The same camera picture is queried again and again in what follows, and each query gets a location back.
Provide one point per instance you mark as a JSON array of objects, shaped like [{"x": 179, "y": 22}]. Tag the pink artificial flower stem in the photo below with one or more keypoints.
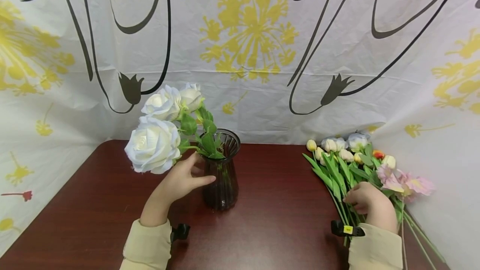
[{"x": 407, "y": 184}]

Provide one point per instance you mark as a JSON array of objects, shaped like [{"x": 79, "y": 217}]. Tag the black wrist band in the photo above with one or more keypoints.
[
  {"x": 180, "y": 231},
  {"x": 343, "y": 229}
]

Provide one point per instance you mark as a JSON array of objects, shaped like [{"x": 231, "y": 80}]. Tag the person's left forearm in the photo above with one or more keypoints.
[{"x": 148, "y": 247}]

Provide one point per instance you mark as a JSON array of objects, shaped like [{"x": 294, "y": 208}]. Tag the person's left thumb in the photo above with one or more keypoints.
[{"x": 202, "y": 182}]

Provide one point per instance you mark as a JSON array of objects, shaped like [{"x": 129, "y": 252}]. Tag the person's right hand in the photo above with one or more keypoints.
[{"x": 375, "y": 203}]

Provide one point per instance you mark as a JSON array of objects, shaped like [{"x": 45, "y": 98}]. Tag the medium white artificial rose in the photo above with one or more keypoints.
[{"x": 161, "y": 104}]

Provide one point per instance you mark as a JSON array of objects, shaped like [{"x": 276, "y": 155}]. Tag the bunch of artificial tulips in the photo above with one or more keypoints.
[{"x": 335, "y": 170}]

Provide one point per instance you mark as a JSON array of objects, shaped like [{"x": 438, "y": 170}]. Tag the person's right fingers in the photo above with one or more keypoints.
[{"x": 354, "y": 201}]

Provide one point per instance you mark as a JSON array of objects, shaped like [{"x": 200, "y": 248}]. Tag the large white artificial rose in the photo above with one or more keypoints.
[{"x": 152, "y": 145}]

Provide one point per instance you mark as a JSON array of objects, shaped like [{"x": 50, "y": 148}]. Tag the person's right forearm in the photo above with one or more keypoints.
[{"x": 375, "y": 251}]

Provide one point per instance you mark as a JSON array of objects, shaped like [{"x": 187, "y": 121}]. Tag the person's left index finger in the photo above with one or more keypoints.
[{"x": 190, "y": 161}]

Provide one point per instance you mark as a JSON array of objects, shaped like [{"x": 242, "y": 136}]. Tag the dark ribbed glass vase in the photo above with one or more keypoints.
[{"x": 223, "y": 191}]

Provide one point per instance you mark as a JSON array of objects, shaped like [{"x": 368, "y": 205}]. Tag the small white artificial rose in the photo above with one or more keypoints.
[{"x": 191, "y": 97}]

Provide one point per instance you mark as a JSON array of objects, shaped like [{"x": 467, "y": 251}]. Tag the white artificial rose bud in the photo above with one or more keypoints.
[
  {"x": 332, "y": 144},
  {"x": 358, "y": 141}
]

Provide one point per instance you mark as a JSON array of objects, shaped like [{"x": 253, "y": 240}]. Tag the person's left hand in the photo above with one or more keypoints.
[{"x": 170, "y": 188}]

